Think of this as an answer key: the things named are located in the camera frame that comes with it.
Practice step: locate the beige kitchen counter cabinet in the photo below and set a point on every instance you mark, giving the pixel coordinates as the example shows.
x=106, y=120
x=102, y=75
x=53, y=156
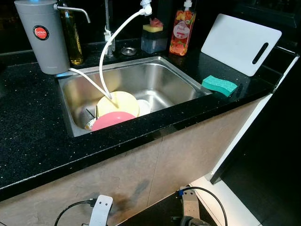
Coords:
x=188, y=150

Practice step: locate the chrome kitchen faucet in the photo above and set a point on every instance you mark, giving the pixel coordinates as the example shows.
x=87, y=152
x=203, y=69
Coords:
x=108, y=19

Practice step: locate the green wavy sponge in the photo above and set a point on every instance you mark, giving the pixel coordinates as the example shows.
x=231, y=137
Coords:
x=218, y=84

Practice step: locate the white cutting board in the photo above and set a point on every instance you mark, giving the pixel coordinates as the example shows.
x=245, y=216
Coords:
x=230, y=42

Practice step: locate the peach dish soap bottle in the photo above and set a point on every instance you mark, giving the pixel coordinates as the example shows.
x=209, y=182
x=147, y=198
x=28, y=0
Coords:
x=181, y=37

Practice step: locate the stainless steel sink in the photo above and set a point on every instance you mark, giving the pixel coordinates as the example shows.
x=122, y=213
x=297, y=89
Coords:
x=160, y=80

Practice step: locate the grey soap pump box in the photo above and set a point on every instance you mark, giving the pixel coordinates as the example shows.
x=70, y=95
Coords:
x=154, y=42

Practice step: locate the yellow and pink sponge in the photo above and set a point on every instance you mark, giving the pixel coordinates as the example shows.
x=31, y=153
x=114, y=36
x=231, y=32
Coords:
x=153, y=28

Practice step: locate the pale yellow plate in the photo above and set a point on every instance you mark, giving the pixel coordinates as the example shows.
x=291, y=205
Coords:
x=120, y=103

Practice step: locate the round chrome counter cap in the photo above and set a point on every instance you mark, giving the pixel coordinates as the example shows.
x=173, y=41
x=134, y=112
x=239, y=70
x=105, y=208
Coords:
x=128, y=51

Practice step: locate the pink plate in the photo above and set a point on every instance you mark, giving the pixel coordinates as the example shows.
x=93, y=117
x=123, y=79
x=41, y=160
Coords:
x=113, y=121

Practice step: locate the patterned cup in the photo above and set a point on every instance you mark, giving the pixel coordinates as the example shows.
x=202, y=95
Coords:
x=90, y=124

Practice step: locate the amber oil bottle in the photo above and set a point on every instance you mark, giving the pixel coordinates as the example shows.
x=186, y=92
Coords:
x=74, y=44

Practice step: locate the grey water filter canister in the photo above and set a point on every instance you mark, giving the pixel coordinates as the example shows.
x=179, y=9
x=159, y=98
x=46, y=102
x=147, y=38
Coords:
x=42, y=47

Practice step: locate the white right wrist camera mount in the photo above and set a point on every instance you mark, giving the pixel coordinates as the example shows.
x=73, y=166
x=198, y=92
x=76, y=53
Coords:
x=190, y=202

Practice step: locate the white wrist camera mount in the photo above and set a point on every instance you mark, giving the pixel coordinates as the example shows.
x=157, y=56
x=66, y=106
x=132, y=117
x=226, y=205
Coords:
x=101, y=212
x=190, y=202

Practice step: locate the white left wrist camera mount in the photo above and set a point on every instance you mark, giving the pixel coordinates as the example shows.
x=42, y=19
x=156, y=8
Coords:
x=101, y=212

